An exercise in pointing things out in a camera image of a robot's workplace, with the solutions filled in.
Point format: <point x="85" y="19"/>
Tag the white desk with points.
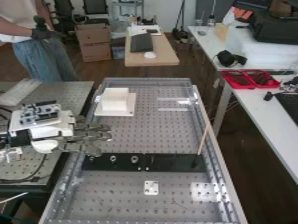
<point x="266" y="110"/>

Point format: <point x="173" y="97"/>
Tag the clear box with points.
<point x="213" y="150"/>

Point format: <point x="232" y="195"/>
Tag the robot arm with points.
<point x="19" y="138"/>

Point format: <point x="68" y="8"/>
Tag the cardboard box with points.
<point x="93" y="43"/>

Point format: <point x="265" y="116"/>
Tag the small metal nut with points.
<point x="113" y="158"/>

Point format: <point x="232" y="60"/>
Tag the black plate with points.
<point x="173" y="164"/>

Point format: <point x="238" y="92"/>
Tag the black headphones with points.
<point x="228" y="57"/>

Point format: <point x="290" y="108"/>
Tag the small white metal bracket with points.
<point x="150" y="187"/>

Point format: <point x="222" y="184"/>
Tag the black keyboard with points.
<point x="141" y="42"/>
<point x="290" y="105"/>

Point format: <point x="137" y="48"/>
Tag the white mouse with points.
<point x="149" y="55"/>

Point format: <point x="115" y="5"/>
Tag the black case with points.
<point x="277" y="28"/>

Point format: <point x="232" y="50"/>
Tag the person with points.
<point x="40" y="56"/>

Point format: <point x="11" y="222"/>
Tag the thin stick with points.
<point x="204" y="135"/>

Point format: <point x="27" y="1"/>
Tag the wooden desk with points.
<point x="161" y="50"/>

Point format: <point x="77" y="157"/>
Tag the large metal nut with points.
<point x="133" y="159"/>

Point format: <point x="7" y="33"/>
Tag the red tray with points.
<point x="237" y="79"/>
<point x="265" y="78"/>

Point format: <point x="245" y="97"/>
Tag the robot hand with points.
<point x="48" y="128"/>

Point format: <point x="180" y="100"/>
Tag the small white box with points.
<point x="115" y="100"/>

